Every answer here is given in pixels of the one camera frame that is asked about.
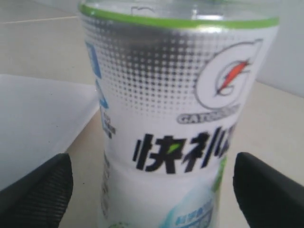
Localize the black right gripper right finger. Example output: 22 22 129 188
233 152 304 228

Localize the white rectangular plastic tray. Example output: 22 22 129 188
0 74 99 189

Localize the clear plastic drink bottle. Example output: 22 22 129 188
78 0 280 228

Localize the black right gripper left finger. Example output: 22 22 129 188
0 153 73 228

